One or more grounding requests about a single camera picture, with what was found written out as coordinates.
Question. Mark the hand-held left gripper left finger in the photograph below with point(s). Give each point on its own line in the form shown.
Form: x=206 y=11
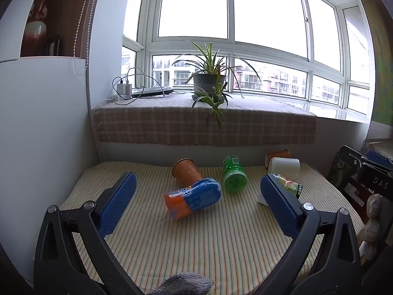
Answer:
x=118 y=202

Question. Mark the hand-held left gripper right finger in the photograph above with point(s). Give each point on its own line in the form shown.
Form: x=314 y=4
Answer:
x=281 y=206

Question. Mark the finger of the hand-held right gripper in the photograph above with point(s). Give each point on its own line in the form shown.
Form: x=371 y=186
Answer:
x=353 y=153
x=379 y=158

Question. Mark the white paper cup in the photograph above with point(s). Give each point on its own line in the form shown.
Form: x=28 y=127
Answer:
x=284 y=166

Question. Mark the orange paper cup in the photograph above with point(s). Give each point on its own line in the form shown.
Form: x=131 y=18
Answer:
x=185 y=171
x=275 y=155

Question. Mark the dark printed bag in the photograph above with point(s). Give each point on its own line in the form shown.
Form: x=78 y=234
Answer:
x=345 y=184

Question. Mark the beige plush toy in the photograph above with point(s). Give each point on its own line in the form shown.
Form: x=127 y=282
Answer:
x=371 y=224

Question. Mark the green plastic bottle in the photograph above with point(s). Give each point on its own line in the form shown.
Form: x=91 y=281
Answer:
x=234 y=173

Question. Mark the striped table cloth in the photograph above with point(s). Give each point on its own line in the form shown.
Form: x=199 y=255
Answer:
x=199 y=239

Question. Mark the grey knitted cloth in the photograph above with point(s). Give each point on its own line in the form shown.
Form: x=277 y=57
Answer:
x=184 y=283

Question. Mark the white charger plug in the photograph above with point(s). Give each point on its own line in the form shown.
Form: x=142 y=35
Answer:
x=122 y=92
x=128 y=91

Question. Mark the checked beige blanket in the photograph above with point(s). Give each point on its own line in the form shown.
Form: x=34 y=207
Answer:
x=202 y=123

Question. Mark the black round flat device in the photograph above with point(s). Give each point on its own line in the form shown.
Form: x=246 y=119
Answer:
x=152 y=91

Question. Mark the potted spider plant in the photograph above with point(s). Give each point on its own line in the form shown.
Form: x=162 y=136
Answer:
x=209 y=81

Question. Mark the white framed window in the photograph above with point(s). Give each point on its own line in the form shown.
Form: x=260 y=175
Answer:
x=245 y=37

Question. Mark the wooden shelf niche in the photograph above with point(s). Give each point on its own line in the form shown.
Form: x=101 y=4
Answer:
x=52 y=18

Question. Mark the small dark picture frame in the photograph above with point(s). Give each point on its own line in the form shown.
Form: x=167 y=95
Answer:
x=54 y=45

